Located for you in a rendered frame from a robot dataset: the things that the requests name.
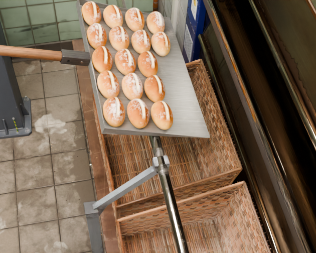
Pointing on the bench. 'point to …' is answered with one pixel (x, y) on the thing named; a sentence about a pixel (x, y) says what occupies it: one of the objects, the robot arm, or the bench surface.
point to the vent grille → (188, 43)
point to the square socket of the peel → (75, 57)
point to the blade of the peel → (166, 71)
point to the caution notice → (194, 7)
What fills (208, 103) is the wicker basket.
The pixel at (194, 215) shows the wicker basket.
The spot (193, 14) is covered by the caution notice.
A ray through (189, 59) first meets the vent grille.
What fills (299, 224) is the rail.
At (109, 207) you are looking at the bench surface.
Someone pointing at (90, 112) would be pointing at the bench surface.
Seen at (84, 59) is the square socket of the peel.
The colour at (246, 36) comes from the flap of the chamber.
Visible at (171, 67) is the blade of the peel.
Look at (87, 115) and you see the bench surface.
